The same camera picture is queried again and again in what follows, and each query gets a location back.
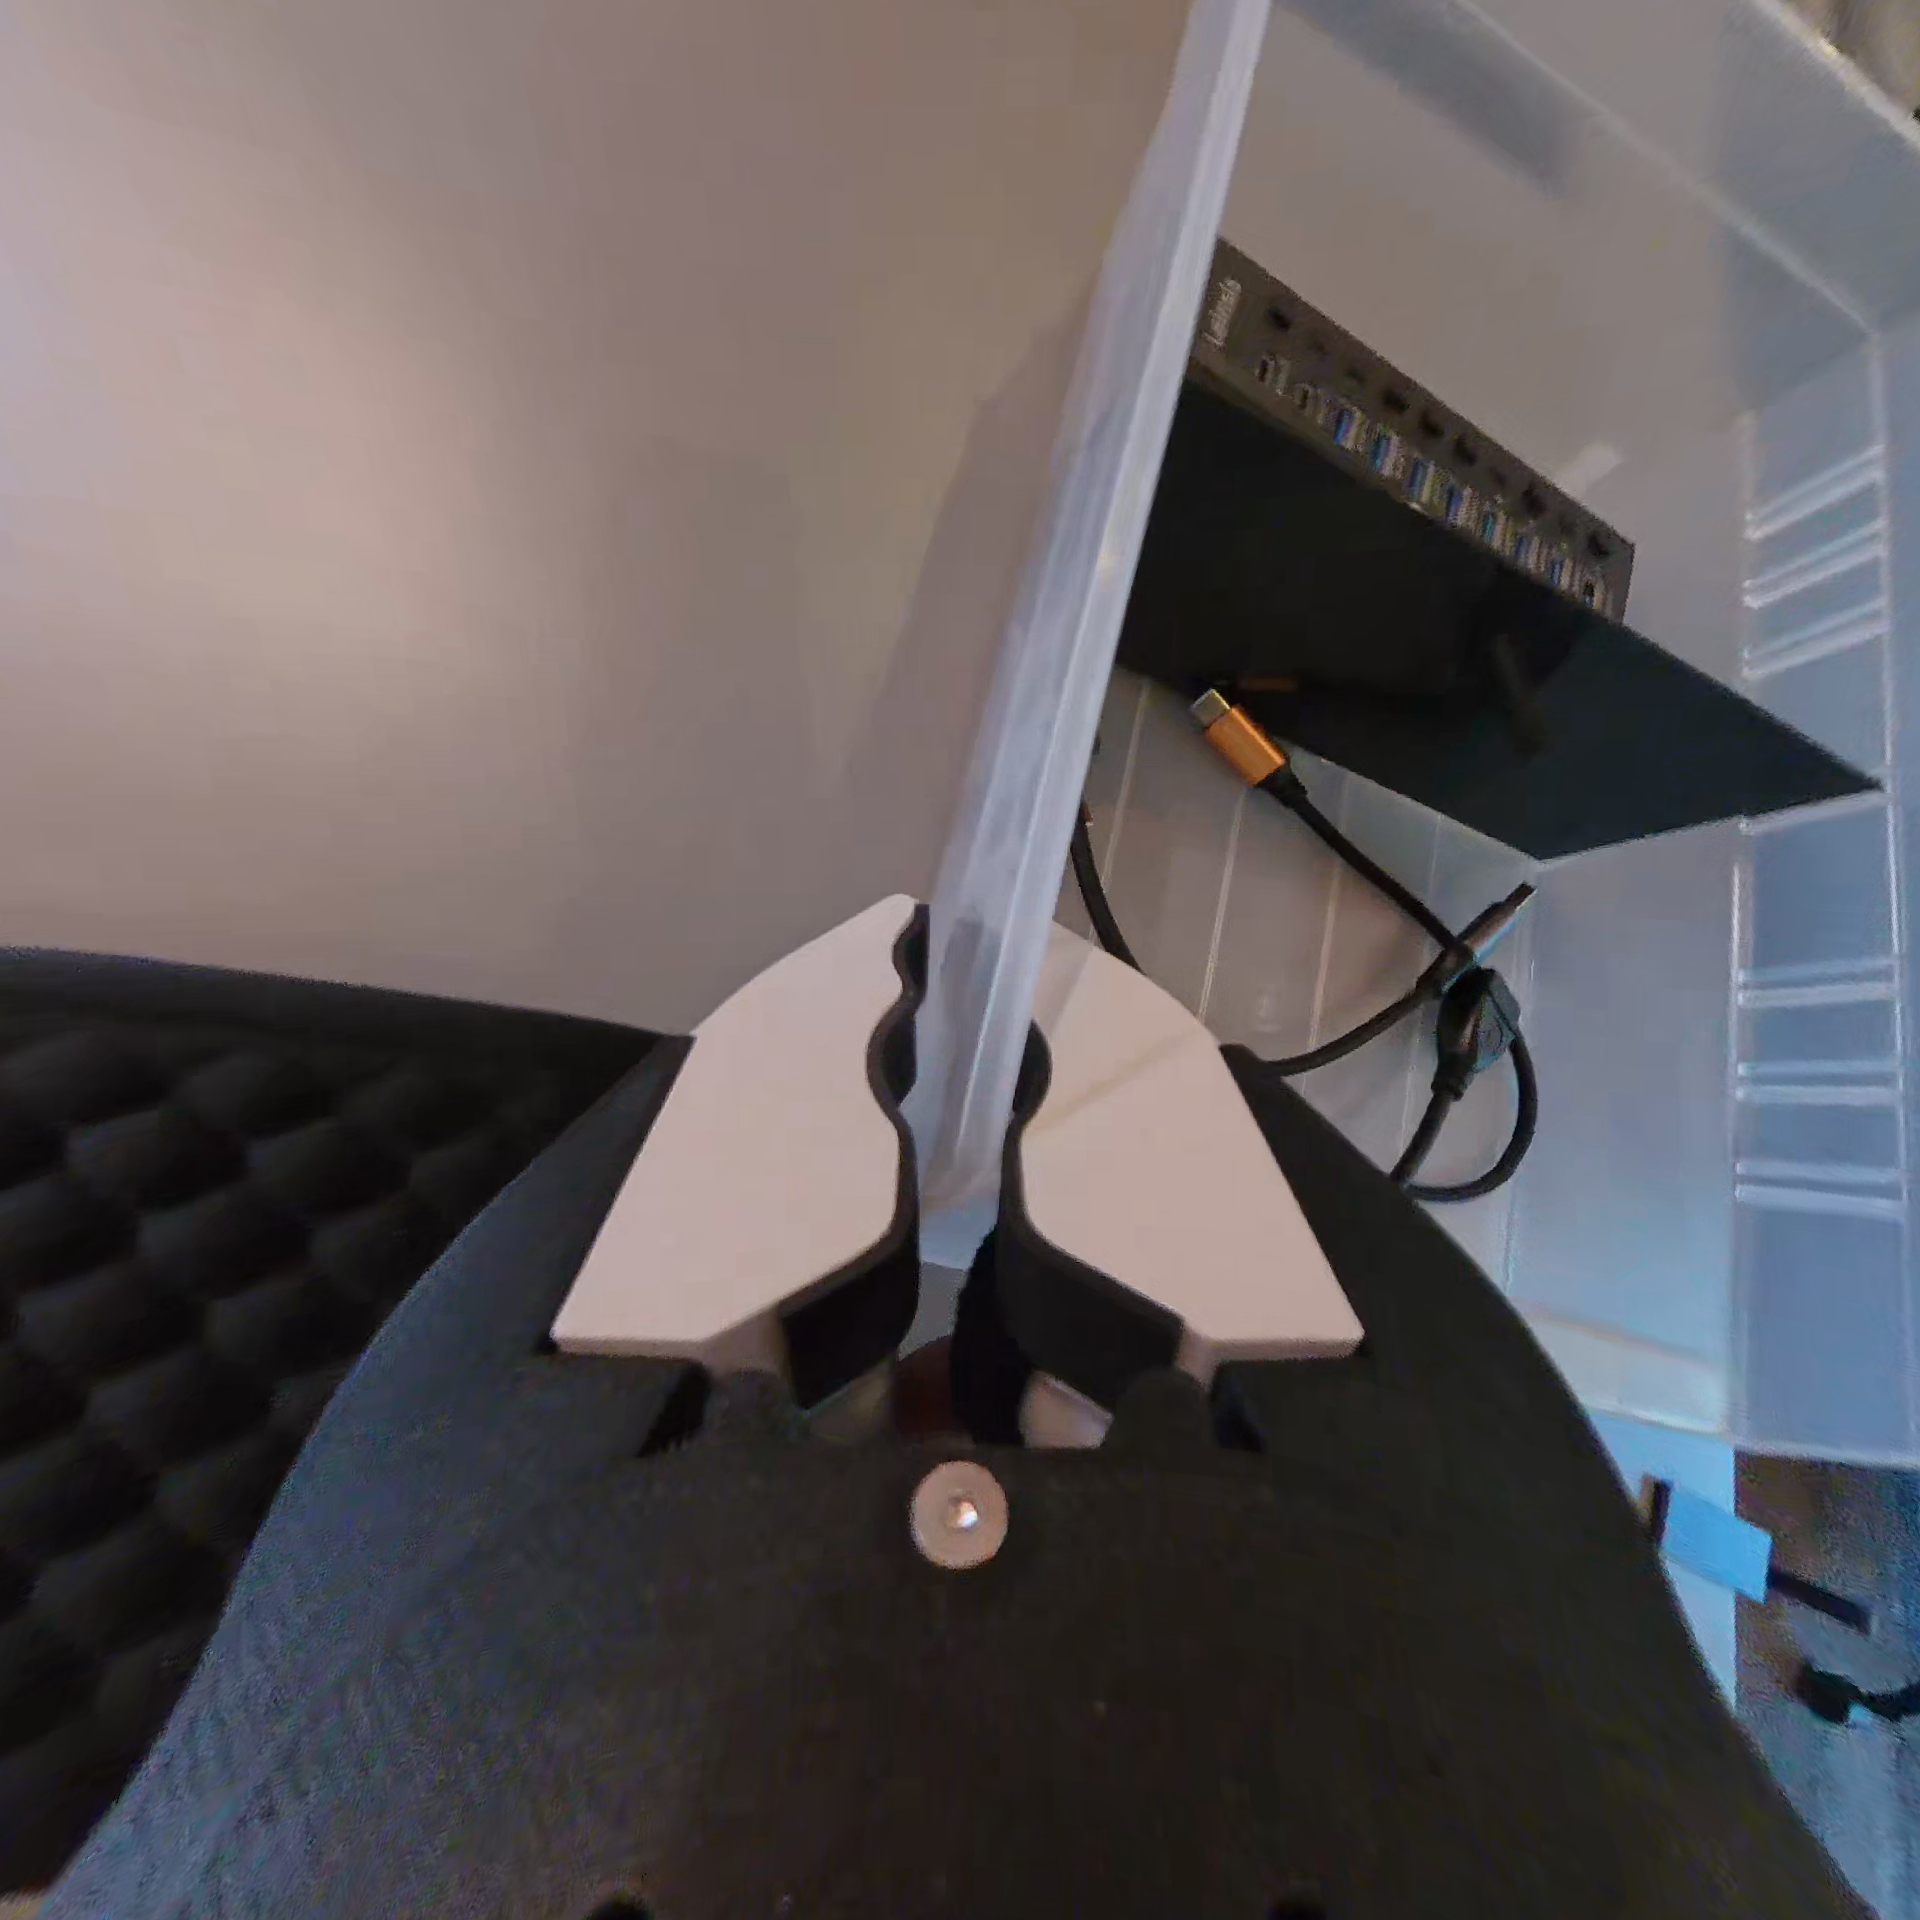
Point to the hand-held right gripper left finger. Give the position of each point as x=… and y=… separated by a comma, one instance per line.
x=750, y=1170

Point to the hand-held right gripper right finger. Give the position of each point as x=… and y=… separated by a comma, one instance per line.
x=1185, y=1187

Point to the clear plastic bin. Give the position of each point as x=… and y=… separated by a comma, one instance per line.
x=1800, y=225

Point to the black usb hub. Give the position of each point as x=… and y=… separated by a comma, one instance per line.
x=1411, y=443

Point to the black foam pad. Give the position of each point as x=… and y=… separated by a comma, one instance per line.
x=180, y=1201

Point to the blue tape piece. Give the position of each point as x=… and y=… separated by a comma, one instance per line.
x=1718, y=1554

